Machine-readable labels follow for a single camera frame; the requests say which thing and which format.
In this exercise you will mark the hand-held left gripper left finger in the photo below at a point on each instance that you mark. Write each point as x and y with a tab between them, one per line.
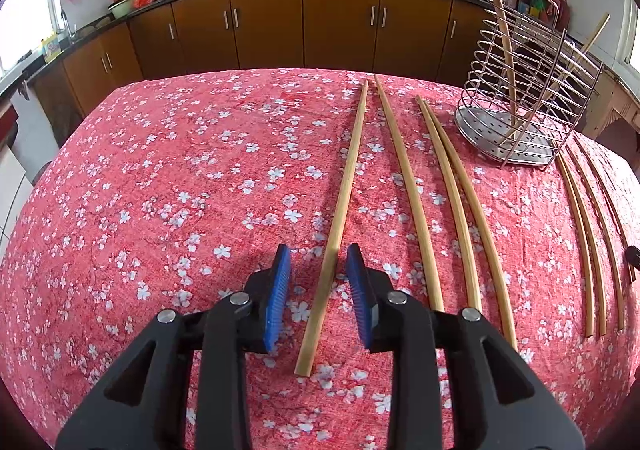
280	295

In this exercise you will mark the red floral tablecloth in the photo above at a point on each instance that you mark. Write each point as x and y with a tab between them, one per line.
175	180

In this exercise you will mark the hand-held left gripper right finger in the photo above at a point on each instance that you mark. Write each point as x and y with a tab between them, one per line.
359	295

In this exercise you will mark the green and white basin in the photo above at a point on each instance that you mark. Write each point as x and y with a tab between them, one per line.
120	9

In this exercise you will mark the cream wooden side table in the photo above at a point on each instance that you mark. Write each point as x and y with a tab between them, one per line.
615	95

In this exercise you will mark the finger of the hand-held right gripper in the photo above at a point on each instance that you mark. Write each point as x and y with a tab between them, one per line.
634	257

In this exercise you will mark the long wooden chopstick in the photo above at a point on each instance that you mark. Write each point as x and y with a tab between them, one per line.
344	190
582	240
474	195
595	245
620	225
611	250
411	195
501	15
597	32
450	190

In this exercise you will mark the yellow box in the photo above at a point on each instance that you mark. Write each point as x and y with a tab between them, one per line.
51	47

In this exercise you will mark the sink faucet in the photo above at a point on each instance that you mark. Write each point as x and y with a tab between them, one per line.
66	22

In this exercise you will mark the brown kitchen base cabinets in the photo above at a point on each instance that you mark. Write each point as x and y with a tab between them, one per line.
265	30

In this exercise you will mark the bright window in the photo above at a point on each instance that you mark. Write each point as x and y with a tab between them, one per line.
25	5
631	25

